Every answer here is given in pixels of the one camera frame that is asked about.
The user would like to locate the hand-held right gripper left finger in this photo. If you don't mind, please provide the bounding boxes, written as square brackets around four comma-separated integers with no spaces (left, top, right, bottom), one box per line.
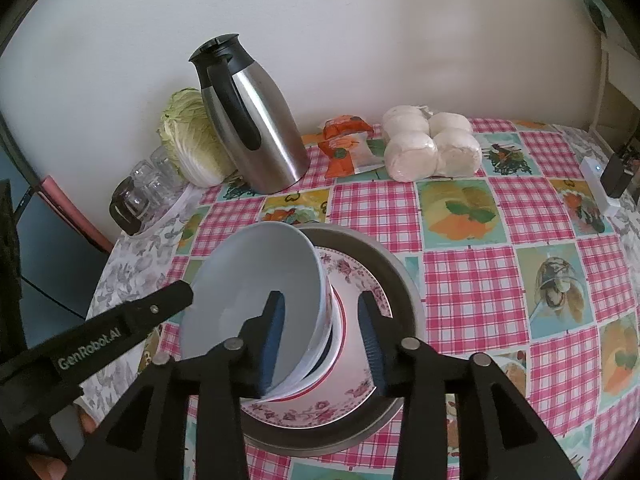
[65,290,287,480]

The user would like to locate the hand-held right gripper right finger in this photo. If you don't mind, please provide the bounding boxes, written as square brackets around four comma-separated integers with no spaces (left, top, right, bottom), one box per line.
[356,291,583,480]

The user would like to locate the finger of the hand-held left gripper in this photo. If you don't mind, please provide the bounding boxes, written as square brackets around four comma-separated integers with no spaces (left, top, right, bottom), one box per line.
[120,281,195,338]

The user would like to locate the strawberry print red-rimmed bowl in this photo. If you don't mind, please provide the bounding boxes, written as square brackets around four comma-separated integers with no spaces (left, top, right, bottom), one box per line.
[280,285,379,402]

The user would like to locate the stainless steel basin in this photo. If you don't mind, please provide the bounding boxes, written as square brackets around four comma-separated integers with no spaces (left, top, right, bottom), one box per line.
[239,224,426,458]

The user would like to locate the floral rimmed white plate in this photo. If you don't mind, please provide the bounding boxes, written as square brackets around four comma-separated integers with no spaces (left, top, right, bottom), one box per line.
[240,245,398,429]

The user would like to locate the light blue bowl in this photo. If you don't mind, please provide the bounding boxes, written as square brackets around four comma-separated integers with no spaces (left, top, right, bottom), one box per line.
[179,221,333,402]

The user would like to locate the person's left hand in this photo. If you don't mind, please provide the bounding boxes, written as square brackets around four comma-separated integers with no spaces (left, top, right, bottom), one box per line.
[27,404,97,480]

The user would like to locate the grey floral tablecloth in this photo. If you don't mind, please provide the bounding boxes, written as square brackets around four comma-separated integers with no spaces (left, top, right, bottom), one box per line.
[80,125,640,411]

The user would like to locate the glass cups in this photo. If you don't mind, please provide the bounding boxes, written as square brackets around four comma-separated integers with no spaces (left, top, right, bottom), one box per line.
[109,177,151,236]

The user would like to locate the clear glass cup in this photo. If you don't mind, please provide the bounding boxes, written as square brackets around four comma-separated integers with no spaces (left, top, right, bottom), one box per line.
[129,160,168,208]
[150,146,185,188]

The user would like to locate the red chair back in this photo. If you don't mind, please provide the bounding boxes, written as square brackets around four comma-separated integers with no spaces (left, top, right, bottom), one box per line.
[40,175,115,256]

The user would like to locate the napa cabbage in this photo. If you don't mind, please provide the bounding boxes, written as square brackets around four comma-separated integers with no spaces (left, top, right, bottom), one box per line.
[157,87,238,188]

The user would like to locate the orange snack packet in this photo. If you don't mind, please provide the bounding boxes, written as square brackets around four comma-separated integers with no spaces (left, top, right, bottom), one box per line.
[320,132,387,177]
[320,116,373,142]

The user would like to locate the bag of white steamed buns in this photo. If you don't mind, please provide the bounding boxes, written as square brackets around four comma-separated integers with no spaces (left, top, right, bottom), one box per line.
[381,104,483,182]

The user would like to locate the stainless steel thermos jug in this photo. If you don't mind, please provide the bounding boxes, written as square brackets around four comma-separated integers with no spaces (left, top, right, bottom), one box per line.
[188,34,312,195]

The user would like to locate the white power strip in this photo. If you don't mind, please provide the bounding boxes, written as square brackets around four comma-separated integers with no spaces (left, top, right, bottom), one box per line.
[580,156,621,219]

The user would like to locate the black charger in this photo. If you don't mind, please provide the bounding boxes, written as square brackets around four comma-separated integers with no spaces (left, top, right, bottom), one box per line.
[601,152,637,199]

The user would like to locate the thin black cable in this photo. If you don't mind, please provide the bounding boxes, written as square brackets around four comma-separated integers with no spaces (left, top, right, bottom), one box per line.
[17,185,88,321]

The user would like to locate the white rack frame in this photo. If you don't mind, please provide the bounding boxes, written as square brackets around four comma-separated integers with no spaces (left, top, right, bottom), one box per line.
[592,25,640,151]

